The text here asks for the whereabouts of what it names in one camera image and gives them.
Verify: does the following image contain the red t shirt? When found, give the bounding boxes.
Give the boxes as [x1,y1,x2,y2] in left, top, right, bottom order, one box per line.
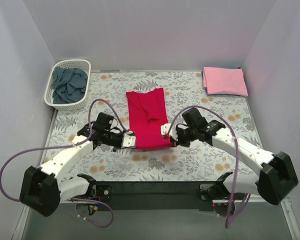
[126,88,173,150]

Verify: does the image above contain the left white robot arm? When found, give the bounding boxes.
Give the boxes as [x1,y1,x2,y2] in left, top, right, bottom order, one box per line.
[19,113,136,217]

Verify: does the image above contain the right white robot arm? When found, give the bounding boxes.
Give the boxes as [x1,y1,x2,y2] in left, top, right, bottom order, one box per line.
[161,106,299,205]

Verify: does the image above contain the floral patterned table mat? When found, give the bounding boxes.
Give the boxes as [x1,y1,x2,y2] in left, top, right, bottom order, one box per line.
[45,71,261,181]

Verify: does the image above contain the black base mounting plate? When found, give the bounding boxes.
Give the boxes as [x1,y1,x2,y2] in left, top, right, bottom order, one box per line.
[94,181,217,212]

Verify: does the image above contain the white plastic laundry basket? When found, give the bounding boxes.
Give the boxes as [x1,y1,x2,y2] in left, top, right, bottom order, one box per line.
[43,59,91,111]

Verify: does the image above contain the folded pink t shirt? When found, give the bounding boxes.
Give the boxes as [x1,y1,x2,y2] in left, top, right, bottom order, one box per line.
[204,67,248,97]

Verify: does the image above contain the dark blue-grey t shirt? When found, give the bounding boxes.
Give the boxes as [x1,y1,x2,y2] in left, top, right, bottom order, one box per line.
[51,66,88,105]

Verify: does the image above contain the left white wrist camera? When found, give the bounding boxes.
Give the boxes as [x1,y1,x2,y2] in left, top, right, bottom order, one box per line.
[121,131,137,149]

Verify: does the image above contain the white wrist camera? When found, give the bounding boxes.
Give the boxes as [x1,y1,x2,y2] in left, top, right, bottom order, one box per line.
[121,131,137,149]
[160,123,178,142]

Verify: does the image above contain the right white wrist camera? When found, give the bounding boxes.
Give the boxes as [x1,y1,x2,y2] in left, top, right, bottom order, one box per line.
[160,123,178,142]

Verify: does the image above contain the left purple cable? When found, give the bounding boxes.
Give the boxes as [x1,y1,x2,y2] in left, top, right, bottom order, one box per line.
[0,99,135,229]

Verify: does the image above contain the purple cable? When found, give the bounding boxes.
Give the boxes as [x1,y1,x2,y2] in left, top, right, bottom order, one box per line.
[166,105,251,230]
[0,99,135,229]

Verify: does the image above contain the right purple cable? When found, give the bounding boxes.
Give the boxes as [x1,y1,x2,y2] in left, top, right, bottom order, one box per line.
[166,105,251,230]

